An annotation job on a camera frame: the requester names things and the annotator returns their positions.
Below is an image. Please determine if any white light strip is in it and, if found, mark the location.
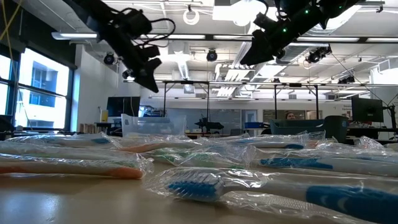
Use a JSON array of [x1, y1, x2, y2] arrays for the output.
[[366, 37, 398, 43], [149, 34, 206, 40], [297, 37, 361, 43], [213, 34, 254, 40], [51, 30, 103, 40]]

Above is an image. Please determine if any silver finned ceiling duct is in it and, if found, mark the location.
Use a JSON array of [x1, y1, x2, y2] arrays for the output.
[[214, 40, 280, 98]]

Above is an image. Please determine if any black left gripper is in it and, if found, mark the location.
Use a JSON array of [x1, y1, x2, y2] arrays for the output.
[[101, 17, 163, 94]]

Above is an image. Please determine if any black ceiling camera cluster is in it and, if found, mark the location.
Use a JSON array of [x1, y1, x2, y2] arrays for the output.
[[305, 44, 333, 65]]

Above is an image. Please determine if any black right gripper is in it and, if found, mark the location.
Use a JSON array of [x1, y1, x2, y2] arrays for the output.
[[239, 0, 328, 67]]

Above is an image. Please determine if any large window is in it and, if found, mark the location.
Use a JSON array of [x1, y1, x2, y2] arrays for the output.
[[0, 46, 75, 131]]

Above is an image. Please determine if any wrapped orange toothbrush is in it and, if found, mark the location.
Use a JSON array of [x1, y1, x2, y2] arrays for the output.
[[297, 129, 355, 149], [353, 136, 388, 152], [119, 138, 203, 154], [0, 154, 155, 180]]

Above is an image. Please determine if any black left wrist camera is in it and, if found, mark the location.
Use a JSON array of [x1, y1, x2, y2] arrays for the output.
[[119, 8, 153, 37]]

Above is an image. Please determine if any black gantry frame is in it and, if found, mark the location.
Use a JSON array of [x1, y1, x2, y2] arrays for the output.
[[273, 83, 320, 121], [162, 80, 211, 126]]

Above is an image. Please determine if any black computer monitor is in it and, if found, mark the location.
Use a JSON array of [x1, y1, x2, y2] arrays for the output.
[[106, 96, 142, 118], [351, 96, 385, 123]]

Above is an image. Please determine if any small black ceiling camera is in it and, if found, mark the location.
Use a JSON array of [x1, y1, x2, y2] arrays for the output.
[[338, 75, 356, 85]]

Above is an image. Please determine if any clear plastic bin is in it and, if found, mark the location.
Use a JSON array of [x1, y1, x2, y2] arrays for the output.
[[121, 113, 188, 138]]

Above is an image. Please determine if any black left camera cable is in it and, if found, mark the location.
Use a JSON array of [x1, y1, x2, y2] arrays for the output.
[[136, 17, 177, 48]]

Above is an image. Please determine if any dark teal plastic bin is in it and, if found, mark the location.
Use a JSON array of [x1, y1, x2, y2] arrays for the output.
[[269, 115, 349, 141]]

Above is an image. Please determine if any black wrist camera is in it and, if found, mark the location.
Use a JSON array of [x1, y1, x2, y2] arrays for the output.
[[252, 11, 282, 34], [119, 8, 153, 37]]

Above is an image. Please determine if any white cable coil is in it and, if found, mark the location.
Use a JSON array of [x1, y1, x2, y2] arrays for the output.
[[182, 7, 201, 26]]

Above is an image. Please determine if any black office chair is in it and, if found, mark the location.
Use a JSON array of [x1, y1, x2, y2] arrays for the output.
[[0, 114, 16, 134]]

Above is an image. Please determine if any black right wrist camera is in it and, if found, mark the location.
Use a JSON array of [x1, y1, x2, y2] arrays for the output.
[[252, 11, 282, 34]]

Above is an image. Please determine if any black monitor stand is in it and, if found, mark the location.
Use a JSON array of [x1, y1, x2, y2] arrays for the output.
[[384, 104, 398, 141]]

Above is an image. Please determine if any black overhead crossbar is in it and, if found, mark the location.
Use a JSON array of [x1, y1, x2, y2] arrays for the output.
[[51, 30, 398, 44]]

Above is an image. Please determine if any wrapped green toothbrush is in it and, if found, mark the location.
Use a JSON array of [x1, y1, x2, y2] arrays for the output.
[[0, 141, 141, 162], [155, 154, 249, 171], [141, 147, 224, 162]]

